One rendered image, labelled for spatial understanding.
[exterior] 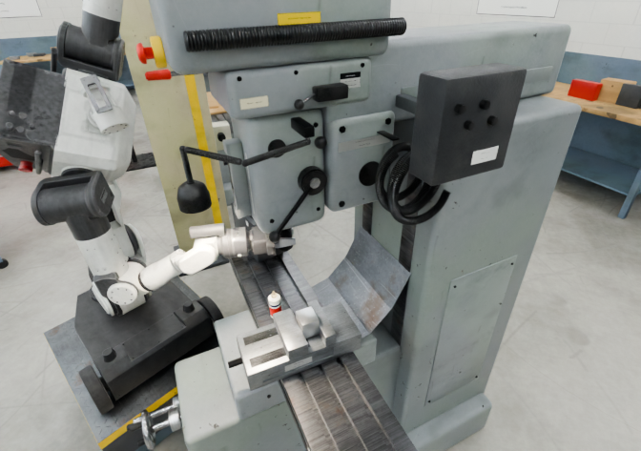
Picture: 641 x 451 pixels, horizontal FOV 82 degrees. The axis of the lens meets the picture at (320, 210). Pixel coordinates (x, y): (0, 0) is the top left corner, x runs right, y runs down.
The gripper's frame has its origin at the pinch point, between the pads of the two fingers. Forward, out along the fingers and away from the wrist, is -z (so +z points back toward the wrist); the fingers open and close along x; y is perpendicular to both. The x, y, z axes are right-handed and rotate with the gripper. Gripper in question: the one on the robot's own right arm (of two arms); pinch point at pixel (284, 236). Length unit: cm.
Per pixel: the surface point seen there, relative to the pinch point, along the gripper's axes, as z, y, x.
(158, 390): 58, 83, 15
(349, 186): -17.7, -19.0, -7.6
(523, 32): -69, -53, 8
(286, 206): -0.7, -16.4, -10.1
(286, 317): 1.9, 21.3, -12.0
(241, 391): 17.5, 40.5, -20.6
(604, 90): -325, 22, 215
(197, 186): 18.8, -26.6, -15.0
